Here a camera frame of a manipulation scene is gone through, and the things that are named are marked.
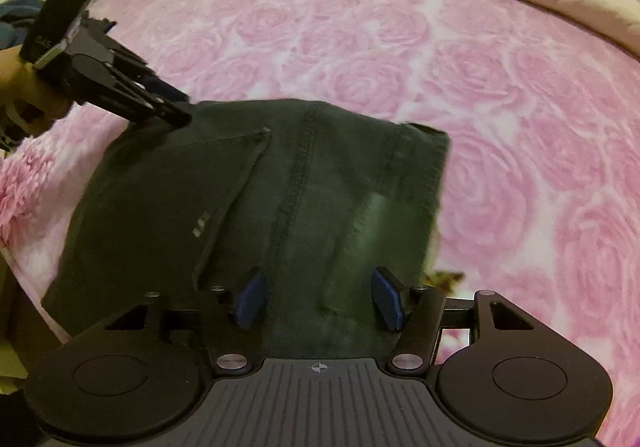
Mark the pink floral blanket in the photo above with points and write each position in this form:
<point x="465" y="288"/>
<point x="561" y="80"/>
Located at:
<point x="500" y="137"/>

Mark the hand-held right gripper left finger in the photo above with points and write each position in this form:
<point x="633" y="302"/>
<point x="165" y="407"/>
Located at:
<point x="252" y="299"/>

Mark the person's left hand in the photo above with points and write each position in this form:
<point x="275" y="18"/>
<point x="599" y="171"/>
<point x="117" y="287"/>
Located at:
<point x="30" y="82"/>

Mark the dark green pants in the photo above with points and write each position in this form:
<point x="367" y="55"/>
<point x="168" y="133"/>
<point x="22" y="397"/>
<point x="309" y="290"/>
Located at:
<point x="165" y="187"/>

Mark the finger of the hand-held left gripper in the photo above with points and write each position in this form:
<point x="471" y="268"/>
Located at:
<point x="145" y="104"/>
<point x="150" y="77"/>

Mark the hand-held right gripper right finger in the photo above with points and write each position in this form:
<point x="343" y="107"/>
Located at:
<point x="387" y="299"/>

